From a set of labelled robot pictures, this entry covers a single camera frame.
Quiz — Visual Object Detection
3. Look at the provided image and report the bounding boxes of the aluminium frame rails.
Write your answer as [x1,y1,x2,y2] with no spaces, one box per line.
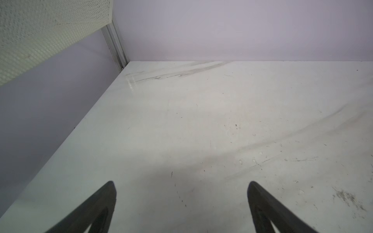
[101,17,129,73]

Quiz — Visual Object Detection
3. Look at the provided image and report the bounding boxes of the white mesh wall shelf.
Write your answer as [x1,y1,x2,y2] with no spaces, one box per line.
[1,0,113,85]

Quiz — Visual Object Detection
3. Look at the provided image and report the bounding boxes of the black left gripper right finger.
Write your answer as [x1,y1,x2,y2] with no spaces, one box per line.
[247,181,316,233]

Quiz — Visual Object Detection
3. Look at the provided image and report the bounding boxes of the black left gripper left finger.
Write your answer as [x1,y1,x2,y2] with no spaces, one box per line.
[47,181,117,233]

